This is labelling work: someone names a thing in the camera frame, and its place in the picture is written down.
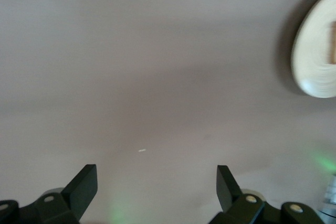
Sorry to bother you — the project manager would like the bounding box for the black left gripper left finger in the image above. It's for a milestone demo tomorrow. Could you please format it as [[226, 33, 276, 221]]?
[[0, 164, 98, 224]]

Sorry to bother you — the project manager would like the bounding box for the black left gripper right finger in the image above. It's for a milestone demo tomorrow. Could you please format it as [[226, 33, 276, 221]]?
[[209, 165, 326, 224]]

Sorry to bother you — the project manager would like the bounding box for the brown toast slice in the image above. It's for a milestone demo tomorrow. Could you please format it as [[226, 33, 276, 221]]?
[[327, 20, 336, 65]]

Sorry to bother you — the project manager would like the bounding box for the chrome two-slot toaster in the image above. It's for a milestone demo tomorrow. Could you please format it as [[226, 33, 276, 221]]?
[[323, 174, 336, 212]]

